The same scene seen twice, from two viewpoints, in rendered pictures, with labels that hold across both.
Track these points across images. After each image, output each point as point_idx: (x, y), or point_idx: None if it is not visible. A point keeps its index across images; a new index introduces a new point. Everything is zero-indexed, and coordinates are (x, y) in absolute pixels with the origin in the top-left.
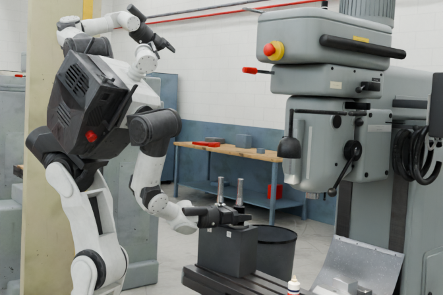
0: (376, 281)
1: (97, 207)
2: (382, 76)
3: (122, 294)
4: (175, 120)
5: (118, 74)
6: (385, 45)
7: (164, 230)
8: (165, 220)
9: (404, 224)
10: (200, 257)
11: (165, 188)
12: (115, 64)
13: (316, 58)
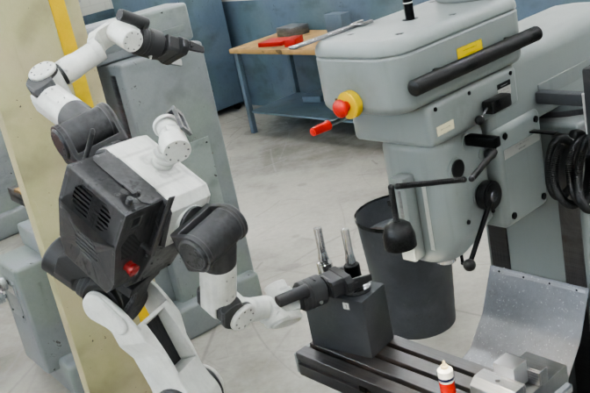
0: (556, 328)
1: (163, 329)
2: (513, 73)
3: (219, 331)
4: (236, 222)
5: (141, 174)
6: (509, 31)
7: (252, 203)
8: (248, 183)
9: (581, 250)
10: (314, 336)
11: (234, 119)
12: (132, 153)
13: (408, 110)
